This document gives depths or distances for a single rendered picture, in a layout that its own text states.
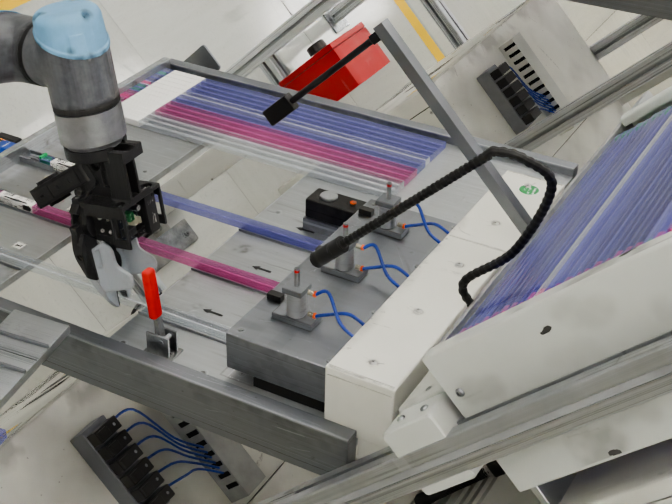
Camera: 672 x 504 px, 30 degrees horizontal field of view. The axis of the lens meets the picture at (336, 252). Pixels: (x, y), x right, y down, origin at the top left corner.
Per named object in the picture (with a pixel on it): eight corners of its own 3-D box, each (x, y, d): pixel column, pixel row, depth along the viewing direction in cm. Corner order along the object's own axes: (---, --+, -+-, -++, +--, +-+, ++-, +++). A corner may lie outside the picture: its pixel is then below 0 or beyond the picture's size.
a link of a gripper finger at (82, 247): (89, 285, 145) (76, 216, 141) (79, 283, 145) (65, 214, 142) (115, 268, 148) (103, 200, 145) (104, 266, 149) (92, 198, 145)
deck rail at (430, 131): (166, 96, 211) (164, 62, 207) (173, 91, 212) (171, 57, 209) (568, 206, 182) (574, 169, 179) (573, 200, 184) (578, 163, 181)
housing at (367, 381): (322, 468, 135) (324, 364, 128) (497, 258, 172) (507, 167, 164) (388, 495, 132) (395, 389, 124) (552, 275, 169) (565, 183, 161)
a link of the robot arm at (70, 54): (65, -8, 138) (117, 0, 133) (86, 86, 144) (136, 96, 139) (9, 14, 133) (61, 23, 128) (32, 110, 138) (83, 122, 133)
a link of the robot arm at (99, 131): (38, 114, 137) (85, 87, 143) (47, 153, 139) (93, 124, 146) (91, 121, 134) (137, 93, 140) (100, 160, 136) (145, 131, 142)
